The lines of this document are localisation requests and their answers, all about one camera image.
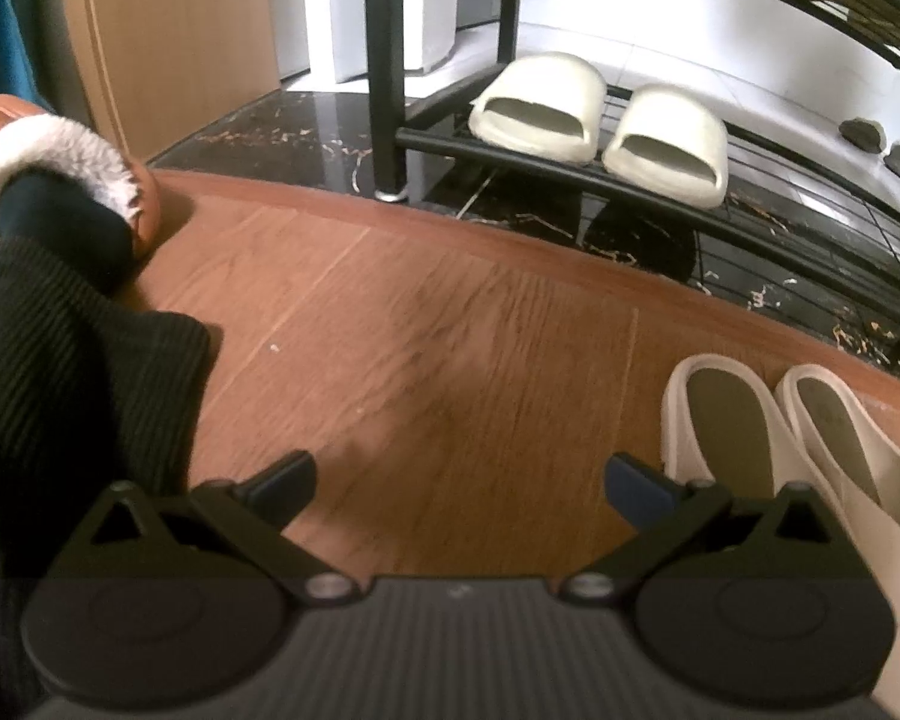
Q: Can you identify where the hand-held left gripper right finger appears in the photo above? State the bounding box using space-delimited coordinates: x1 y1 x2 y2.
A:
562 452 850 608

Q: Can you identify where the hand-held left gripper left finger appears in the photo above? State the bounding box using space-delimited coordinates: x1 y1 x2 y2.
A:
58 450 353 608

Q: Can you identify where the white backless mule shoe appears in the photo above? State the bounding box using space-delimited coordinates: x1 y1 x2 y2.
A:
660 355 900 720
776 364 900 602

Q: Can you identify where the cream foam slide sandal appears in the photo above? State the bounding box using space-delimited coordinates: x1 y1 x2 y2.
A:
467 51 609 167
601 84 731 210

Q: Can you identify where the black metal shoe rack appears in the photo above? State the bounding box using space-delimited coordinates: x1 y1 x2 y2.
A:
364 0 900 362

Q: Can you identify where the person's leg in black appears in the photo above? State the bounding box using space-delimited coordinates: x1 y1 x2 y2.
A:
0 171 212 720

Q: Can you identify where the brown fur-lined slipper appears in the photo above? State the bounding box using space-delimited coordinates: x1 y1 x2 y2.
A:
0 92 163 265

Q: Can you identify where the light wooden door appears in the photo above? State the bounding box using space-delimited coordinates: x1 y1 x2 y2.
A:
45 0 283 163

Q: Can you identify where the white box appliance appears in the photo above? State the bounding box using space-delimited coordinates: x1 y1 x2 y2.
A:
307 0 460 85

